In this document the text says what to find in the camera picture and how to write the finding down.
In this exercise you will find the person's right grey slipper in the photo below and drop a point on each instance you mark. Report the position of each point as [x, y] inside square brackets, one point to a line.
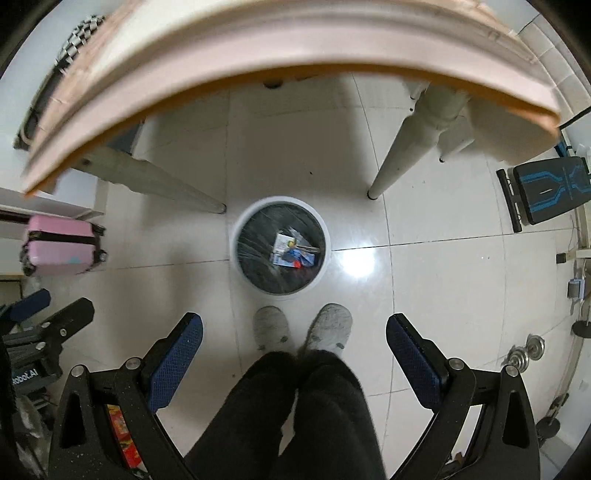
[328, 328]

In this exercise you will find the black and white checkered cloth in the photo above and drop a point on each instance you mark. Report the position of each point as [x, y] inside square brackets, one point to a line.
[76, 39]

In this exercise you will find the person's grey slipper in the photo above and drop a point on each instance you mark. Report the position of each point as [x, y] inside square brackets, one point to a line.
[271, 326]
[328, 328]

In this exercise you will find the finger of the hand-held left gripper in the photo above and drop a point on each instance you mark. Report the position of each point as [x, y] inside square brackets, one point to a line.
[28, 307]
[69, 318]

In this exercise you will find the black bin liner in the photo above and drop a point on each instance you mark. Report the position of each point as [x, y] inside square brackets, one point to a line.
[258, 240]

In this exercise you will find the metal dumbbell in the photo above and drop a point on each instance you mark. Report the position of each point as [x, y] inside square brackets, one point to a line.
[526, 353]

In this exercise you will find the pink suitcase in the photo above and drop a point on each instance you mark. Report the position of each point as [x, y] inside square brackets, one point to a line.
[57, 247]

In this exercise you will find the person's left leg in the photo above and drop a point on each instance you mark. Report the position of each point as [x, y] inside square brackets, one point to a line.
[244, 415]

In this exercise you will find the grey power adapter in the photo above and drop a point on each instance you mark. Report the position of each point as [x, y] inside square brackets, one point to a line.
[576, 288]

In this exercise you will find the blue wrapper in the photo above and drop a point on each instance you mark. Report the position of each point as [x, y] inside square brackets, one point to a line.
[308, 258]

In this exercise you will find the white low shelf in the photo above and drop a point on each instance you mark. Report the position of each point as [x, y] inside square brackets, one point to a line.
[51, 203]

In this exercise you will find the person's right leg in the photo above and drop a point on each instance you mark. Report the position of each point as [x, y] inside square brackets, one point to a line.
[332, 415]

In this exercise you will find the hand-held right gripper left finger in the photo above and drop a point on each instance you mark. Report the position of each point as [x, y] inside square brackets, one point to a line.
[178, 362]

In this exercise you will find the pink wooden table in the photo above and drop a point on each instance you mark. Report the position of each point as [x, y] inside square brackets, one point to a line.
[277, 41]

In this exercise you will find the red snack packet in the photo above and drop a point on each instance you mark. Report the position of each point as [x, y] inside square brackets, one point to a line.
[122, 434]

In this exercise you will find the person's leg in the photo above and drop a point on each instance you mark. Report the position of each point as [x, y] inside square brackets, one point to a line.
[332, 415]
[244, 415]

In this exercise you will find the person's left grey slipper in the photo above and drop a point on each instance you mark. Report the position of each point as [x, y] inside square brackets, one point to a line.
[271, 326]

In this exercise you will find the small white carton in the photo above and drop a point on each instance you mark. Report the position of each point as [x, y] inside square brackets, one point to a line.
[284, 242]

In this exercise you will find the white round trash bin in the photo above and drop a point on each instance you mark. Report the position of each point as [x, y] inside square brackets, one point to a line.
[236, 230]

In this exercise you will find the black and blue exercise bench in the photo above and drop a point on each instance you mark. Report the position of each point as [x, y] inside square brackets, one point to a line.
[549, 189]

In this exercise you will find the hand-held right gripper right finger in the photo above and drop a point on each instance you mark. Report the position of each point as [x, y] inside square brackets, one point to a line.
[413, 364]

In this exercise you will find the clear plastic bag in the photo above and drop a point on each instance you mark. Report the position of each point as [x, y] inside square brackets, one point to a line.
[32, 429]

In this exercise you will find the black weight disc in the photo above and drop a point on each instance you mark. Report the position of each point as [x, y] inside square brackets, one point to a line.
[582, 329]

